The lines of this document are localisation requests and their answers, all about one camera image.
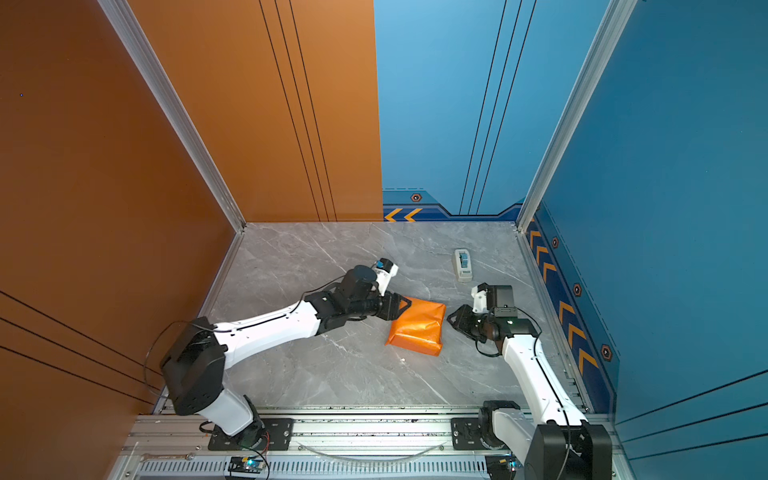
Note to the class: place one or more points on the yellow orange wrapping paper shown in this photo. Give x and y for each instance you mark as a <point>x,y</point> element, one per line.
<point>419,326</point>

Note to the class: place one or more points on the green circuit board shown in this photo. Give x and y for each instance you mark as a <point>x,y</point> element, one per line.
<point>502,467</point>
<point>248,467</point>

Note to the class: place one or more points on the left green circuit board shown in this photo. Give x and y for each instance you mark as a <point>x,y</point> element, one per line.
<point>248,467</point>

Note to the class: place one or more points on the aluminium corner post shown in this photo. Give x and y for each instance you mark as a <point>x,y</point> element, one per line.
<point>126,25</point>
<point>609,32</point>

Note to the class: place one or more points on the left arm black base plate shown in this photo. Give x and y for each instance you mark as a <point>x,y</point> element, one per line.
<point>270,434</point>

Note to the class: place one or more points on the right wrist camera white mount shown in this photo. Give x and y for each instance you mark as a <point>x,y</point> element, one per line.
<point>497,300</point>

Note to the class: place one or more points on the aluminium front rail frame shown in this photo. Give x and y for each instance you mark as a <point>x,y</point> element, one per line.
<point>412,442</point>

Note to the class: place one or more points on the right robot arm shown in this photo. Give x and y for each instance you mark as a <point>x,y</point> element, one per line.
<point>556,441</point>

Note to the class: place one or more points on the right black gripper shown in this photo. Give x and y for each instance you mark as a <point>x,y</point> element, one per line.
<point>460,322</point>

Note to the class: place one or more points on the right green circuit board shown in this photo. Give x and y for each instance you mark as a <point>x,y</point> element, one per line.
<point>502,467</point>

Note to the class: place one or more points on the right aluminium corner post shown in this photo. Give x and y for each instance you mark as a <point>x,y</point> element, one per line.
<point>609,32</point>

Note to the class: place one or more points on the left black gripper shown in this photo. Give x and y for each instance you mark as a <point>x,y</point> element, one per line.
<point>390,308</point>

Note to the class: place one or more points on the white tape dispenser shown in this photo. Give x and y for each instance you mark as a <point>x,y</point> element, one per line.
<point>462,265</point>

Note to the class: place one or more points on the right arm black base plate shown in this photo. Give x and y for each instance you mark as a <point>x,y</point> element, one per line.
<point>469,434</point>

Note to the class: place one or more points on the left aluminium corner post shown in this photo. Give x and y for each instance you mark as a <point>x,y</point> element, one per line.
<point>126,25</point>

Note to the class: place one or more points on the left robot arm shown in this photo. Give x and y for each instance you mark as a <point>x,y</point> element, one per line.
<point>194,367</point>

